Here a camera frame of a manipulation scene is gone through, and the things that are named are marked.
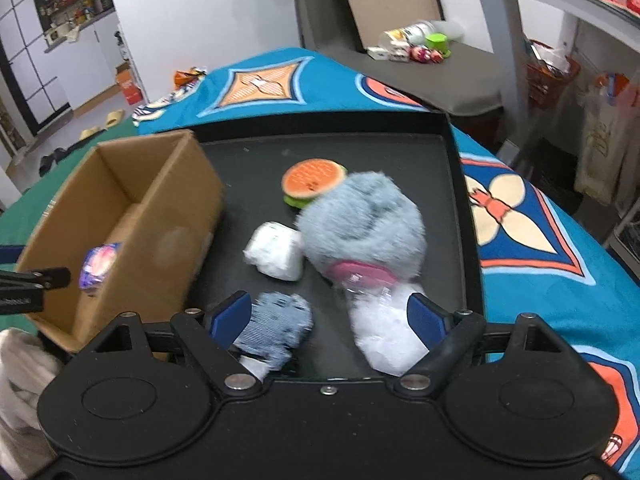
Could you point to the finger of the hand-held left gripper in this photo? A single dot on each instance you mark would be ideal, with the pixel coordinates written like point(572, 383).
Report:
point(45, 278)
point(10, 253)

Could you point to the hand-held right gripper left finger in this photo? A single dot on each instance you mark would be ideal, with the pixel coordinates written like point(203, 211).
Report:
point(232, 312)

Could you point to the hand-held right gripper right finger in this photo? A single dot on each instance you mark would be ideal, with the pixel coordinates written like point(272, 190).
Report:
point(425, 317)

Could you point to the clear bag of white fluff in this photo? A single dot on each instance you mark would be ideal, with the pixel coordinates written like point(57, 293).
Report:
point(385, 335)

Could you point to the denim plush toy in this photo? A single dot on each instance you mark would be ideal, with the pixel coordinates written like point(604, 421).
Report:
point(275, 325)

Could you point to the purple pink tissue packet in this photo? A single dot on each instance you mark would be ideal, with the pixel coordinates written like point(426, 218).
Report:
point(100, 267)

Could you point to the white tissue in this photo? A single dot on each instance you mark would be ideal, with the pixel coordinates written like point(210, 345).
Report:
point(275, 252)

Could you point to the brown cardboard box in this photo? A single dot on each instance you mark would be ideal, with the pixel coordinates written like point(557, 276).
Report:
point(165, 240)

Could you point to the grey and pink plush toy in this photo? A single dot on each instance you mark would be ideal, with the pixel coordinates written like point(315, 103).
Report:
point(360, 220)

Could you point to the hamburger plush toy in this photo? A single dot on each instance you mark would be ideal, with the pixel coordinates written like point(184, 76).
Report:
point(312, 180)

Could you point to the black plastic tray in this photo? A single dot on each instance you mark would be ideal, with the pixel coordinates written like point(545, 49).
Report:
point(350, 160)

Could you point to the beige cloth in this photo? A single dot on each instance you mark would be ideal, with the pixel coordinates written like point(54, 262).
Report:
point(20, 385)

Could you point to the black shoe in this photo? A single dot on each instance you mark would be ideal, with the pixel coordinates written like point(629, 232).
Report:
point(52, 159)

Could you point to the blue printed blanket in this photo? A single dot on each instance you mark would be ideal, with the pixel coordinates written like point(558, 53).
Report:
point(525, 280)

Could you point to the beige slipper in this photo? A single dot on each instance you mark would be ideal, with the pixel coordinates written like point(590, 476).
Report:
point(114, 117)
point(91, 133)

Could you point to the white panelled cabinet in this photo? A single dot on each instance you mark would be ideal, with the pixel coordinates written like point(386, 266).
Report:
point(35, 70)

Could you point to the orange cardboard box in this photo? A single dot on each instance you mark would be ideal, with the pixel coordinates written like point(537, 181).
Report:
point(129, 87)

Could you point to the orange bag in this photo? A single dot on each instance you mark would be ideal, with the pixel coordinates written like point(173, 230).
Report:
point(187, 76)

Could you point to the grey padded bench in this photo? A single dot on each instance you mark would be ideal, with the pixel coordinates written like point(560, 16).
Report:
point(465, 80)

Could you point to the cream hanging bag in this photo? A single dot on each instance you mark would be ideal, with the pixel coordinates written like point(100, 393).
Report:
point(600, 150)

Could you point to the kitchen shelf with bottles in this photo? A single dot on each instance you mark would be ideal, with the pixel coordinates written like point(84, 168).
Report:
point(75, 5)

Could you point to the red toy figure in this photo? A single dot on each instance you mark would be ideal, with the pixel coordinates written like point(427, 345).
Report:
point(425, 55)

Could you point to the small white box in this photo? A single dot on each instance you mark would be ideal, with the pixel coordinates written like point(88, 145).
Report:
point(378, 53)
point(400, 52)

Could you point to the green plastic cup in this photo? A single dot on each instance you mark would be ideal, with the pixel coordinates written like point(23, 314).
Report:
point(437, 44)

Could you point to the orange plastic basket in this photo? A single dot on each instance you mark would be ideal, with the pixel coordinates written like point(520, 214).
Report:
point(550, 72)

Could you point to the white plastic jar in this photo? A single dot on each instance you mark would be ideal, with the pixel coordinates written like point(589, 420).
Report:
point(415, 30)

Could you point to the grey metal table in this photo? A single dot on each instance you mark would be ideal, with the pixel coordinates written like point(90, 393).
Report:
point(515, 35)

